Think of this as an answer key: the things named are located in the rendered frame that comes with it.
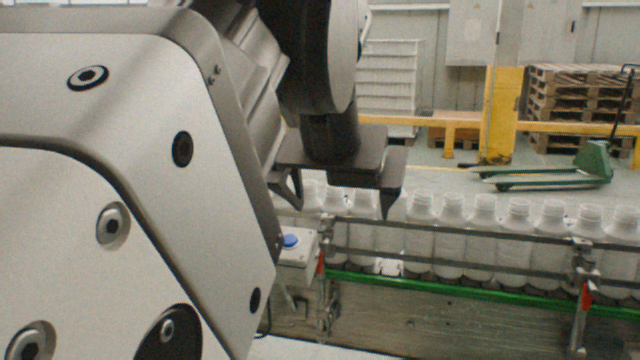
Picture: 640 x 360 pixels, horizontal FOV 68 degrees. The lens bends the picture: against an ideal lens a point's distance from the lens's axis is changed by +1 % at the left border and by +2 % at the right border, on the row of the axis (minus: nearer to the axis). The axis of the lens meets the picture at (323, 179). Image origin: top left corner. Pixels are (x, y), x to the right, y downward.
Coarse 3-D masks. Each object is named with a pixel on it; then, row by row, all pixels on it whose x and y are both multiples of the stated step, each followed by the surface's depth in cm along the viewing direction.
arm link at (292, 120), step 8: (152, 0) 22; (160, 0) 22; (240, 0) 21; (248, 0) 21; (256, 0) 21; (264, 0) 22; (272, 0) 23; (256, 8) 21; (264, 8) 22; (272, 8) 23; (264, 16) 22; (272, 16) 23; (272, 24) 23; (272, 32) 23; (280, 96) 25; (280, 104) 26; (280, 112) 27; (288, 112) 27; (288, 120) 28; (296, 120) 28
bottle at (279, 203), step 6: (288, 180) 98; (288, 186) 98; (276, 198) 97; (282, 198) 97; (276, 204) 97; (282, 204) 97; (288, 204) 97; (294, 210) 99; (282, 216) 97; (282, 222) 97; (288, 222) 98
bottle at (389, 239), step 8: (400, 200) 90; (392, 208) 90; (400, 208) 90; (392, 216) 91; (400, 216) 91; (376, 232) 94; (384, 232) 92; (392, 232) 92; (400, 232) 92; (376, 240) 94; (384, 240) 92; (392, 240) 92; (400, 240) 92; (384, 248) 93; (392, 248) 92; (400, 248) 93
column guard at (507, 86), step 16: (496, 80) 493; (512, 80) 489; (496, 96) 498; (512, 96) 494; (496, 112) 502; (512, 112) 498; (496, 128) 507; (512, 128) 503; (480, 144) 524; (496, 144) 512; (512, 144) 508; (480, 160) 522; (496, 160) 518
